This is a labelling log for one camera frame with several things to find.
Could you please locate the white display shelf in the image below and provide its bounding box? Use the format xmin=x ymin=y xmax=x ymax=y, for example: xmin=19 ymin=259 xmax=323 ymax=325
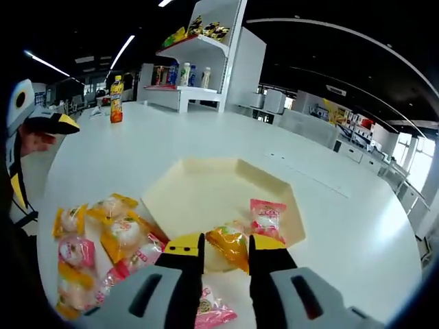
xmin=137 ymin=0 xmax=268 ymax=114

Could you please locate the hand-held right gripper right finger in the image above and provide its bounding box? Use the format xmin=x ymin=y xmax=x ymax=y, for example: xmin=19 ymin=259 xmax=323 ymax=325
xmin=247 ymin=233 xmax=387 ymax=329

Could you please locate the yellow crane model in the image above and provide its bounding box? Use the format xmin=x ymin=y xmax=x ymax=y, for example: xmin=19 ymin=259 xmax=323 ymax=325
xmin=324 ymin=98 xmax=347 ymax=126

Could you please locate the person's left hand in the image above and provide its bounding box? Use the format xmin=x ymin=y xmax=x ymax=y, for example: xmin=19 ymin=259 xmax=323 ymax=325
xmin=19 ymin=125 xmax=58 ymax=158

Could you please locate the white cabinet row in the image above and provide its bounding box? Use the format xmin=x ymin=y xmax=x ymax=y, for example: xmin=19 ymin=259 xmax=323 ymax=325
xmin=337 ymin=140 xmax=381 ymax=169

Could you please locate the pink marshmallow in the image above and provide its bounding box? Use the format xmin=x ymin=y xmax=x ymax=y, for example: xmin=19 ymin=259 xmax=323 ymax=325
xmin=249 ymin=198 xmax=287 ymax=246

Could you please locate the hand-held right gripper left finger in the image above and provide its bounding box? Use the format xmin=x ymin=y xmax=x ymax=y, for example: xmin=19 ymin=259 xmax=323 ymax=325
xmin=82 ymin=232 xmax=206 ymax=329

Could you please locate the pile of marshmallows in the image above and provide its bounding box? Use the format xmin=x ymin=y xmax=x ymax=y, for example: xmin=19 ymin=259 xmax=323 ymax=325
xmin=53 ymin=193 xmax=238 ymax=329

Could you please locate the white box appliance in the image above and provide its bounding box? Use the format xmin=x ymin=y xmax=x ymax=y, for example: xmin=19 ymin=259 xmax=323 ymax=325
xmin=265 ymin=89 xmax=287 ymax=116

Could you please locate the orange juice bottle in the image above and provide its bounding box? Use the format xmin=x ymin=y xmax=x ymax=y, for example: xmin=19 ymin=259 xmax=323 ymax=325
xmin=109 ymin=75 xmax=125 ymax=125

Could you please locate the orange marshmallow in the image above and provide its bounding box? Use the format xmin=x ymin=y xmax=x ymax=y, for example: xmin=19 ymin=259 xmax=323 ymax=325
xmin=204 ymin=221 xmax=250 ymax=275

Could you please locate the cream hexagonal bowl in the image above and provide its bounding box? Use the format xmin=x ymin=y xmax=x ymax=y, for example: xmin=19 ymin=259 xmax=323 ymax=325
xmin=139 ymin=156 xmax=307 ymax=275

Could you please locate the white mesh partition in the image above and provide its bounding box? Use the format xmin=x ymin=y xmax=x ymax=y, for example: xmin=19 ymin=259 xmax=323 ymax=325
xmin=279 ymin=109 xmax=339 ymax=150

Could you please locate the black yellow snack packet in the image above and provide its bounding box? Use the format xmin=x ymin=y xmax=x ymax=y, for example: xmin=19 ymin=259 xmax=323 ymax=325
xmin=187 ymin=15 xmax=204 ymax=37
xmin=202 ymin=22 xmax=231 ymax=42

